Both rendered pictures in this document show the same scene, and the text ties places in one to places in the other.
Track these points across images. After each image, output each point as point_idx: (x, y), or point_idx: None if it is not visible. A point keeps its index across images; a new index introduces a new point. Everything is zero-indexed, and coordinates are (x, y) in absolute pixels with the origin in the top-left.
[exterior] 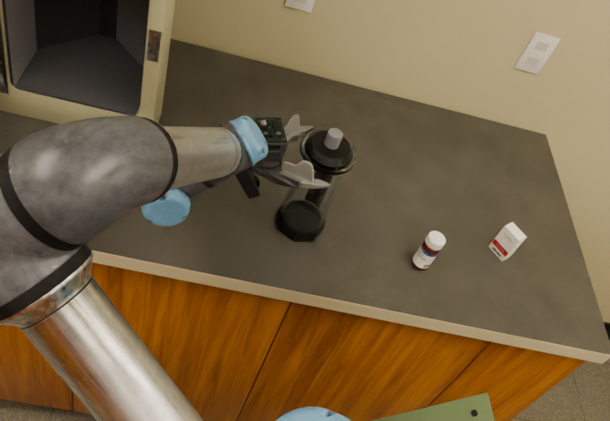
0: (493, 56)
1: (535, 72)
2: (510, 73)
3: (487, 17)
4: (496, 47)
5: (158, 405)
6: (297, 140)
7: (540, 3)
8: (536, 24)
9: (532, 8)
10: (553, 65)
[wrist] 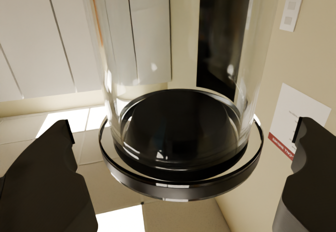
0: (320, 0)
1: None
2: None
3: (328, 39)
4: (318, 10)
5: None
6: (299, 140)
7: (294, 55)
8: (294, 38)
9: (298, 50)
10: (280, 5)
